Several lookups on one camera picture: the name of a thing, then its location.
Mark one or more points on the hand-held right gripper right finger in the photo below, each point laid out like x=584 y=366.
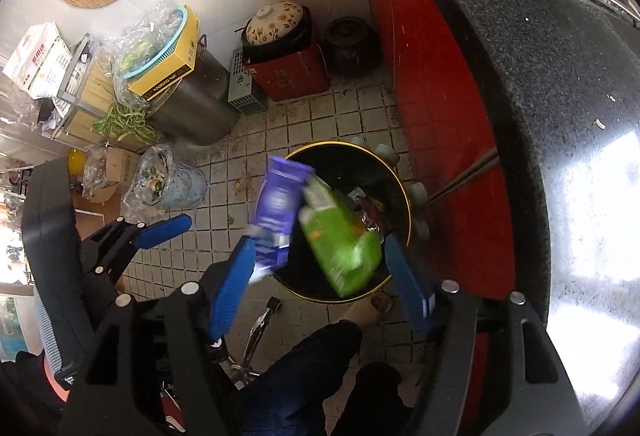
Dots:
x=407 y=286

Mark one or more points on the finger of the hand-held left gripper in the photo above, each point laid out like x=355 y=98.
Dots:
x=162 y=231

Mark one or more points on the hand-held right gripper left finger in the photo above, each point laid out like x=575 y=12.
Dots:
x=230 y=286

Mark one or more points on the lime green snack bag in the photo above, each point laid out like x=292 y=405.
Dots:
x=345 y=251

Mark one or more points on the purple snack packet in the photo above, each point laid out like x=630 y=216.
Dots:
x=280 y=201

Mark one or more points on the black trash bin gold rim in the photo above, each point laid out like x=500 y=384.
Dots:
x=370 y=176

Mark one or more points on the person's left forearm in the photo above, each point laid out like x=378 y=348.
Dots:
x=25 y=391

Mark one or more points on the person's foot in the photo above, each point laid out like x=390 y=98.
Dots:
x=372 y=311

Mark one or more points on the clear bag of vegetable scraps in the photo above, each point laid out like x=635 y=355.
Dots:
x=152 y=181

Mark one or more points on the pale blue bucket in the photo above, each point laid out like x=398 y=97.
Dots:
x=187 y=186

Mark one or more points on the brown cardboard box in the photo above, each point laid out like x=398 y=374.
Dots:
x=117 y=166

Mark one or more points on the silver foil wrapper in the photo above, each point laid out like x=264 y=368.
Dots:
x=370 y=216

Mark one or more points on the person's dark trouser leg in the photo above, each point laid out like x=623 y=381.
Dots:
x=380 y=401
x=300 y=366

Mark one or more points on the yellow round container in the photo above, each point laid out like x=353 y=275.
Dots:
x=76 y=162

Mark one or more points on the pile of green beans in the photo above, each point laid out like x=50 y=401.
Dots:
x=125 y=123

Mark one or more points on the large steel pot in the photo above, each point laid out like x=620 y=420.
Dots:
x=200 y=106

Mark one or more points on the metal framed bamboo cabinet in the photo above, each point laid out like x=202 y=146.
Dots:
x=85 y=96

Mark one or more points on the grey plastic crate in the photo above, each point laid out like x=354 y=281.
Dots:
x=242 y=91

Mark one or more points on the yellow and white cardboard box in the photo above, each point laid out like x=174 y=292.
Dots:
x=167 y=66

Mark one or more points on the teal plastic basket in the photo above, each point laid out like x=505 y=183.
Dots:
x=160 y=56

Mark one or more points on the clear bag of greens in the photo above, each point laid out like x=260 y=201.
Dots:
x=140 y=36

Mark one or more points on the red cardboard box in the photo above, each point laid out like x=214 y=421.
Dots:
x=290 y=76

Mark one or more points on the white paper bag red print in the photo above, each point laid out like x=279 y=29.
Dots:
x=37 y=61

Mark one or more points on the red cabinet doors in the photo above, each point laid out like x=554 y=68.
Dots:
x=425 y=66

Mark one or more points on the clay pot with flowered lid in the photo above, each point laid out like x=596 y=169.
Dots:
x=272 y=23

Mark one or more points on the black granite countertop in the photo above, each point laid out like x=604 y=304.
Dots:
x=500 y=66

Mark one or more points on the dark brown ceramic jar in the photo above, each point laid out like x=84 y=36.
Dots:
x=350 y=46

